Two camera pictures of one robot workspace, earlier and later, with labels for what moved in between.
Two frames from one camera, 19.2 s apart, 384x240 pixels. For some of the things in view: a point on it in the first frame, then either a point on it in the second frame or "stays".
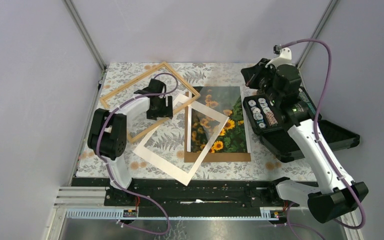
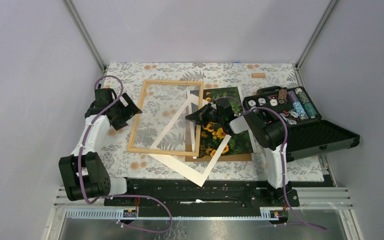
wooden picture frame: (155, 69) → (197, 127)
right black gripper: (251, 75) → (200, 116)
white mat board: (173, 171) → (188, 101)
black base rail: (203, 193) stays
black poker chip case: (263, 119) stays
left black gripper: (165, 111) → (131, 108)
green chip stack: (303, 97) stays
